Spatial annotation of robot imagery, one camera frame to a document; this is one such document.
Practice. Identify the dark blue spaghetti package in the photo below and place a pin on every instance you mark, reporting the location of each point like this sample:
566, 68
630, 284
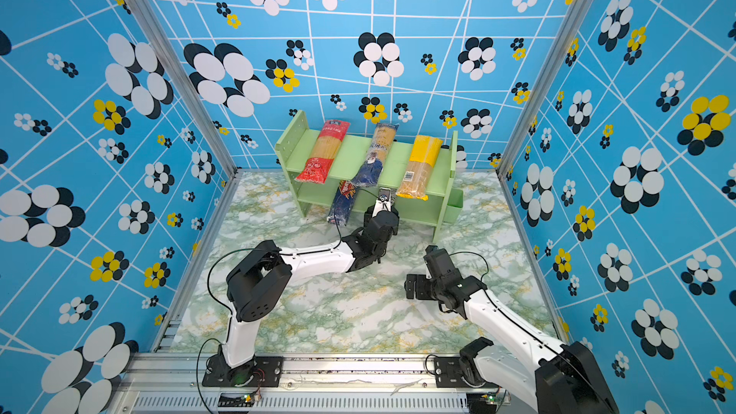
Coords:
343, 203

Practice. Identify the right controller board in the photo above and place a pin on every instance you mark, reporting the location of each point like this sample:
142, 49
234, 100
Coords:
482, 403

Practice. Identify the aluminium corner post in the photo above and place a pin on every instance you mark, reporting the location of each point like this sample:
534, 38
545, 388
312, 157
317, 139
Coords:
574, 18
151, 26

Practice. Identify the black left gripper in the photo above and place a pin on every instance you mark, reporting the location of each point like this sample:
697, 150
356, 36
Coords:
395, 214

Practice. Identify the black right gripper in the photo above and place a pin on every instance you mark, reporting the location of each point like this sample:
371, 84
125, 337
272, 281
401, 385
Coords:
420, 291

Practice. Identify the green wooden shelf unit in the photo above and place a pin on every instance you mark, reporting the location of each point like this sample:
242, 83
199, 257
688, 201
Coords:
294, 147

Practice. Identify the controller board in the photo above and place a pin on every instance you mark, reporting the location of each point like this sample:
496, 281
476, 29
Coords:
482, 403
238, 400

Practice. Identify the green plastic hanging bin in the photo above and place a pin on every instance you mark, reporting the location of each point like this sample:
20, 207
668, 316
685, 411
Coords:
455, 206

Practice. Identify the red spaghetti package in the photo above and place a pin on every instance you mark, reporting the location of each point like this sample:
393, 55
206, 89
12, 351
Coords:
324, 152

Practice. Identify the blue yellow spaghetti package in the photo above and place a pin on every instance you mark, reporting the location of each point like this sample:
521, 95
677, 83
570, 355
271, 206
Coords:
369, 173

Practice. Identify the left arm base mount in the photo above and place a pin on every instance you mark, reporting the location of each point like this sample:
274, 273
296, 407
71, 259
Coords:
260, 371

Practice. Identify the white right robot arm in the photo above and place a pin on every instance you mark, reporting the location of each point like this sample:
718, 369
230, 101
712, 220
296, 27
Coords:
544, 372

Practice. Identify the aluminium corner post left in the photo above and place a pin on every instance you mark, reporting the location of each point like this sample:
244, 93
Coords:
151, 26

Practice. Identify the clear blue spaghetti package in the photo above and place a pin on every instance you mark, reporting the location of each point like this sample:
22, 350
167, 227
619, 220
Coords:
386, 195

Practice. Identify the left controller board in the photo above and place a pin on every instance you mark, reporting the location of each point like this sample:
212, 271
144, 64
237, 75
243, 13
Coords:
238, 400

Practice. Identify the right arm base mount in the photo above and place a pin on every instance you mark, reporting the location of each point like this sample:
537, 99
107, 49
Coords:
460, 371

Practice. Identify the aluminium corner post right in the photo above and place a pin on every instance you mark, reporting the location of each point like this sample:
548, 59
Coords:
574, 18

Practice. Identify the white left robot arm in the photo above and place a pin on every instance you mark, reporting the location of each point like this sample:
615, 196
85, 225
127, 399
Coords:
257, 283

